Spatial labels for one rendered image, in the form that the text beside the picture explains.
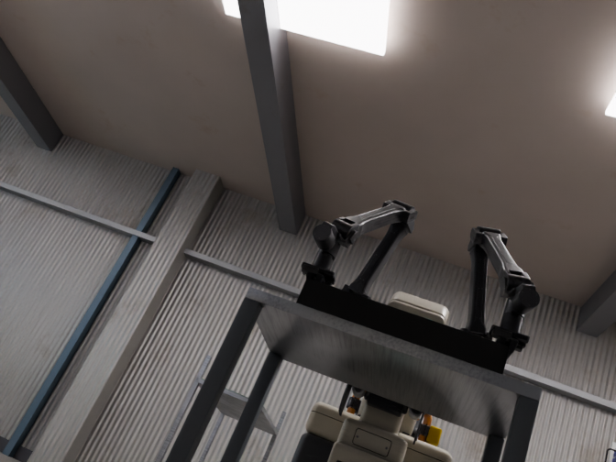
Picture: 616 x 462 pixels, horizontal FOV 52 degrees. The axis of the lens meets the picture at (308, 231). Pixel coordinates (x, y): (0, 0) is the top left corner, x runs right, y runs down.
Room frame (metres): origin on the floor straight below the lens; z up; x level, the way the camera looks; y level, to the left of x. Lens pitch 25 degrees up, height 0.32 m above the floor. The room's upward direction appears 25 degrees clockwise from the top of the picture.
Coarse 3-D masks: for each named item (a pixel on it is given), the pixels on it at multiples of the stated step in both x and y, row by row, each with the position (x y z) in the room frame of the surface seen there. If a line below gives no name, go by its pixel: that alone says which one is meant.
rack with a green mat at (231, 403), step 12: (204, 360) 3.97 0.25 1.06; (204, 372) 3.99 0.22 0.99; (192, 384) 3.97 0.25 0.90; (192, 396) 3.98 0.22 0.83; (228, 396) 3.96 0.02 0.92; (240, 396) 3.89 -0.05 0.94; (228, 408) 4.43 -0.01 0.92; (240, 408) 4.20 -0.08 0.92; (264, 408) 3.95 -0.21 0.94; (180, 420) 3.96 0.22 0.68; (264, 420) 4.24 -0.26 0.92; (216, 432) 4.81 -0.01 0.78; (276, 432) 4.62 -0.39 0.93; (168, 444) 3.96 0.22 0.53; (204, 456) 4.80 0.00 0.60; (264, 456) 4.70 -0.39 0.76
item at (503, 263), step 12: (480, 240) 1.83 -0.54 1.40; (492, 240) 1.76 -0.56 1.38; (504, 240) 1.81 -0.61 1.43; (492, 252) 1.73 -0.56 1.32; (504, 252) 1.69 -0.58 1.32; (492, 264) 1.72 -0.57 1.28; (504, 264) 1.63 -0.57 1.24; (504, 276) 1.59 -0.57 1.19; (516, 276) 1.57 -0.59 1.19; (528, 276) 1.57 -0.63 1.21
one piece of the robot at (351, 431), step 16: (368, 416) 2.11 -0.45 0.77; (384, 416) 2.10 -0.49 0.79; (352, 432) 2.10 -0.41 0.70; (368, 432) 2.08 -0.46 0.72; (384, 432) 2.07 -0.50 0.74; (336, 448) 2.07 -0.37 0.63; (352, 448) 2.06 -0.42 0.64; (368, 448) 2.08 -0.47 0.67; (384, 448) 2.07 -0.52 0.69; (400, 448) 2.05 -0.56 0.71
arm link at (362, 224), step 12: (384, 204) 1.93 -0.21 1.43; (396, 204) 1.90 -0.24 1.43; (348, 216) 1.76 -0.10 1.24; (360, 216) 1.77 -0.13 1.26; (372, 216) 1.79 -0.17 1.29; (384, 216) 1.83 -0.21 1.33; (396, 216) 1.89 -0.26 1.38; (408, 216) 1.89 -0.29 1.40; (336, 228) 1.72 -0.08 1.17; (348, 228) 1.70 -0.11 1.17; (360, 228) 1.74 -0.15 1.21; (372, 228) 1.82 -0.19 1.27
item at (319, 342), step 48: (240, 336) 1.45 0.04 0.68; (288, 336) 1.63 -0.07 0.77; (336, 336) 1.45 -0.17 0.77; (384, 336) 1.37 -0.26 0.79; (384, 384) 1.66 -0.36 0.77; (432, 384) 1.48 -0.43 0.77; (480, 384) 1.32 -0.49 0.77; (528, 384) 1.27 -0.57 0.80; (192, 432) 1.46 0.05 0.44; (240, 432) 1.85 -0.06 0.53; (480, 432) 1.69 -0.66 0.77; (528, 432) 1.27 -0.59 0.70
